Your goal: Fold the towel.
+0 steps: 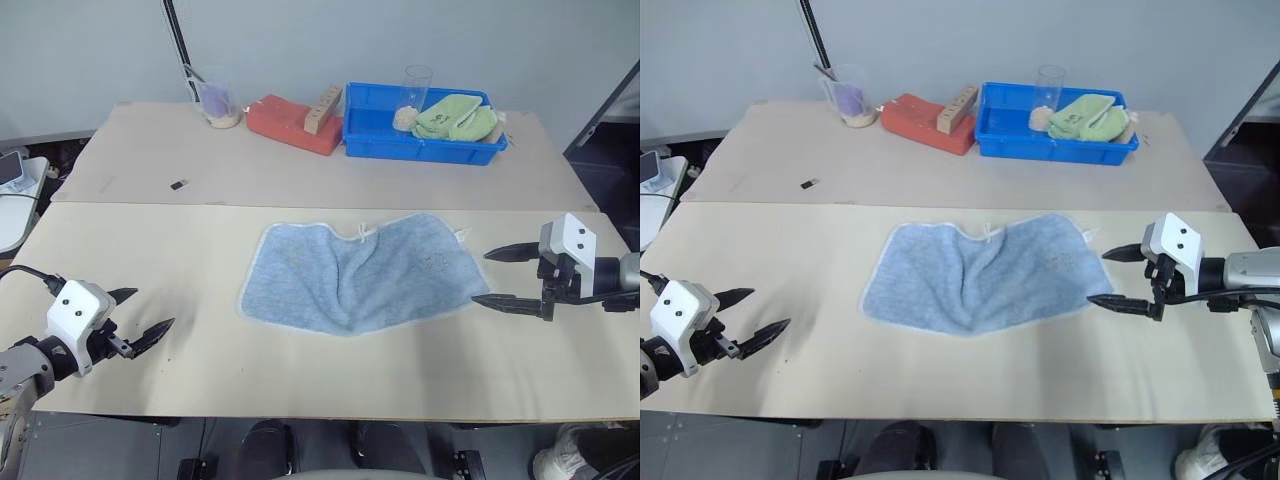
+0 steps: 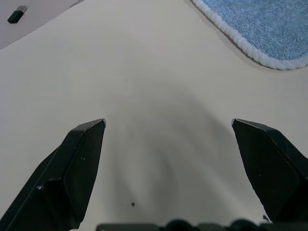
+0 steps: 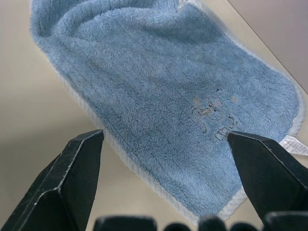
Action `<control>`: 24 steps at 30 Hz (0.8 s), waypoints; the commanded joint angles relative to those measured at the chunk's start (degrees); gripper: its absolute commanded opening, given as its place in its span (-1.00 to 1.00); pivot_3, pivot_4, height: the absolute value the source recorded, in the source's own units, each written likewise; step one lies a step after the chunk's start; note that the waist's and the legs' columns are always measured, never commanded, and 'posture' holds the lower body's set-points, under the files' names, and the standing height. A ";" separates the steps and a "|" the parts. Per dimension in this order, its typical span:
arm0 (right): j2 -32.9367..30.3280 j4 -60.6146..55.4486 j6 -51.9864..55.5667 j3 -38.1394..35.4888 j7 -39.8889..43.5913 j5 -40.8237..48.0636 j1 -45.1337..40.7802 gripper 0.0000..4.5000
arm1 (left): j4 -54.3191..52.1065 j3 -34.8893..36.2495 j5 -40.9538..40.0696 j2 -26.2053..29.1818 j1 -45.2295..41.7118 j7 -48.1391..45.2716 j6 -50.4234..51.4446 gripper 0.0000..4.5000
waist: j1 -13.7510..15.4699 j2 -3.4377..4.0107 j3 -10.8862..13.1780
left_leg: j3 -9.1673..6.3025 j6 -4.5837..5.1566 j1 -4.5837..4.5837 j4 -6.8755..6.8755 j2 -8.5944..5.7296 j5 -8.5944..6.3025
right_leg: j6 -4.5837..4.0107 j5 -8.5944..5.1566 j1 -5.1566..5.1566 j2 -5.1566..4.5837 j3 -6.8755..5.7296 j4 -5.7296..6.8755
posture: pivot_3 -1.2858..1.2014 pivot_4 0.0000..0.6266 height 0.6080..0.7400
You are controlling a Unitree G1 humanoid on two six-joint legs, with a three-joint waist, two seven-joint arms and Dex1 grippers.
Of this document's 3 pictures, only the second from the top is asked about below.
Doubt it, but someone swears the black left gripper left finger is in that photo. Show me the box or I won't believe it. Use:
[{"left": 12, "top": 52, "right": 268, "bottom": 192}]
[{"left": 0, "top": 118, "right": 107, "bottom": 231}]

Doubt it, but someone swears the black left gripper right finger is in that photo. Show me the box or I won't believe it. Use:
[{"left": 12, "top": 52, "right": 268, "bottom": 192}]
[{"left": 231, "top": 118, "right": 308, "bottom": 223}]

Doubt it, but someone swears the blue towel with white edge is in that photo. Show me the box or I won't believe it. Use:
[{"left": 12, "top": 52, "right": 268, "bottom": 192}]
[{"left": 190, "top": 0, "right": 308, "bottom": 70}]

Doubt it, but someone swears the small black USB dongle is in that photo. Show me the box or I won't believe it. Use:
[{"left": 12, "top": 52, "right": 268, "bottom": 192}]
[{"left": 7, "top": 5, "right": 28, "bottom": 24}]

